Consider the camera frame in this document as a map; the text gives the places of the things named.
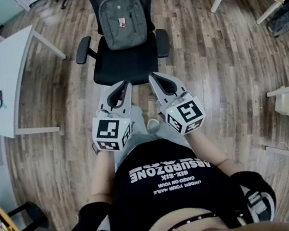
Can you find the person's left forearm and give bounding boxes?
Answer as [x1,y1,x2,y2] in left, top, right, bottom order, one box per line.
[83,148,124,205]

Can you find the person's shoe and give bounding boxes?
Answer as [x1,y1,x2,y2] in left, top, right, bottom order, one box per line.
[145,118,162,135]

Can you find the black office chair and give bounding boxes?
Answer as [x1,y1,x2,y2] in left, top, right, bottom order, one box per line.
[65,0,177,95]

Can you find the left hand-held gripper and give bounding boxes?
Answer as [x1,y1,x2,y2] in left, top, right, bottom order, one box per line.
[84,79,143,156]

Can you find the grey backpack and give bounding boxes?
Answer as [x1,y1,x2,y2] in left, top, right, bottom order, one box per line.
[95,0,151,53]

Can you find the person's grey trousers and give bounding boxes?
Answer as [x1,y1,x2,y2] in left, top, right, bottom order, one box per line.
[104,96,194,172]

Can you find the person's black printed t-shirt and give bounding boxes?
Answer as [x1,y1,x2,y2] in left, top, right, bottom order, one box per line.
[60,121,282,231]

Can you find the black stool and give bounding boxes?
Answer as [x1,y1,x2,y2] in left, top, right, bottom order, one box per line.
[5,198,51,231]

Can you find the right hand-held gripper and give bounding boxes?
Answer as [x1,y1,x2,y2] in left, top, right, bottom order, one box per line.
[148,64,209,140]

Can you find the white box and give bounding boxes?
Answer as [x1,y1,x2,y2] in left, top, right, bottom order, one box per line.
[271,85,289,119]

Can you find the person's right forearm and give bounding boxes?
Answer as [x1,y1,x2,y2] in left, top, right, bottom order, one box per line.
[189,123,244,181]

